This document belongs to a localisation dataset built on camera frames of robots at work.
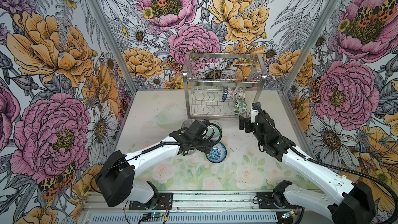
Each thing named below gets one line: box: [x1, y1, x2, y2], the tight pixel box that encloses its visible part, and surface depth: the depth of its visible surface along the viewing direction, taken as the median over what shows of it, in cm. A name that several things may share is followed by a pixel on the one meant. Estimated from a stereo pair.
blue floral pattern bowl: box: [205, 141, 227, 164], surface depth 87 cm
